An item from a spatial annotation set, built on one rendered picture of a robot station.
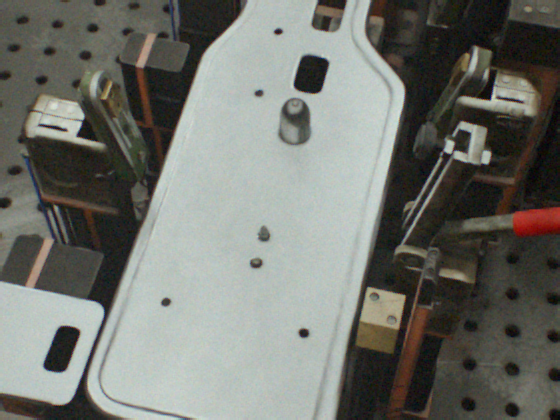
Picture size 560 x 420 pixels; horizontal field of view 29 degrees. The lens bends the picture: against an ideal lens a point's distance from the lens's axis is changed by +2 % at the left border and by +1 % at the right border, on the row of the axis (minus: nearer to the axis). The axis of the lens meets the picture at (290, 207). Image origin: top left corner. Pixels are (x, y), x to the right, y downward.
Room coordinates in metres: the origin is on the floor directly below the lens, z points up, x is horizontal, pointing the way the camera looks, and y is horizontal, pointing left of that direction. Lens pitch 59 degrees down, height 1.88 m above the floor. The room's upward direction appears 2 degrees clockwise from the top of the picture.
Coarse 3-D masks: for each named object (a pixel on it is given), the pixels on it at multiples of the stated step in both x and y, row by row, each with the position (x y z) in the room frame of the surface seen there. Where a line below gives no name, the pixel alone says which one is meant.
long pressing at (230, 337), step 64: (256, 0) 0.80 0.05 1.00; (256, 64) 0.71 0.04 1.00; (384, 64) 0.71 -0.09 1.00; (192, 128) 0.62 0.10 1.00; (256, 128) 0.62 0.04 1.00; (320, 128) 0.63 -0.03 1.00; (384, 128) 0.63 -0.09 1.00; (192, 192) 0.54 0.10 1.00; (256, 192) 0.55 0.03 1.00; (320, 192) 0.55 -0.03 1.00; (384, 192) 0.55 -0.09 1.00; (192, 256) 0.47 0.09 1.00; (256, 256) 0.48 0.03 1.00; (320, 256) 0.48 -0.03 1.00; (128, 320) 0.41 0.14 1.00; (192, 320) 0.41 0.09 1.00; (256, 320) 0.41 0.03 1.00; (320, 320) 0.41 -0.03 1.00; (128, 384) 0.35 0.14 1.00; (192, 384) 0.35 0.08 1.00; (256, 384) 0.35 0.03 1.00; (320, 384) 0.35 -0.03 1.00
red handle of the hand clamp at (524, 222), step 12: (492, 216) 0.46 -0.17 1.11; (504, 216) 0.46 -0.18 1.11; (516, 216) 0.45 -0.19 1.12; (528, 216) 0.45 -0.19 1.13; (540, 216) 0.45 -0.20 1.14; (552, 216) 0.45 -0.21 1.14; (408, 228) 0.47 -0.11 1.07; (444, 228) 0.46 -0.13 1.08; (456, 228) 0.46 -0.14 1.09; (468, 228) 0.46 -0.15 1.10; (480, 228) 0.45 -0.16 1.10; (492, 228) 0.45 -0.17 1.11; (504, 228) 0.45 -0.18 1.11; (516, 228) 0.44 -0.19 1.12; (528, 228) 0.44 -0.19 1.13; (540, 228) 0.44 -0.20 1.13; (552, 228) 0.44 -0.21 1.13; (444, 240) 0.46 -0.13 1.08; (456, 240) 0.45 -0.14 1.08; (468, 240) 0.45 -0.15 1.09
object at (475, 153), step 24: (432, 144) 0.46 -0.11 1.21; (456, 144) 0.47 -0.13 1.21; (480, 144) 0.46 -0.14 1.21; (456, 168) 0.45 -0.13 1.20; (480, 168) 0.45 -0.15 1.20; (432, 192) 0.45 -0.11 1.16; (456, 192) 0.45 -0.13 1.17; (408, 216) 0.48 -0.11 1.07; (432, 216) 0.45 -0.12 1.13; (408, 240) 0.45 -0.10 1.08; (432, 240) 0.45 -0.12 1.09
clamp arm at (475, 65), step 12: (480, 48) 0.65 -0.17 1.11; (468, 60) 0.64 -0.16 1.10; (480, 60) 0.63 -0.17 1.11; (456, 72) 0.63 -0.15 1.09; (468, 72) 0.62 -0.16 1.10; (480, 72) 0.62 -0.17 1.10; (456, 84) 0.63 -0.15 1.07; (468, 84) 0.62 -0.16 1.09; (480, 84) 0.62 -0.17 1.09; (444, 96) 0.65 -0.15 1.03; (456, 96) 0.62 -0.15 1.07; (468, 96) 0.62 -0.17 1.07; (444, 108) 0.62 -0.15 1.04; (432, 120) 0.64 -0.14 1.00; (444, 120) 0.62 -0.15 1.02; (444, 132) 0.62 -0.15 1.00
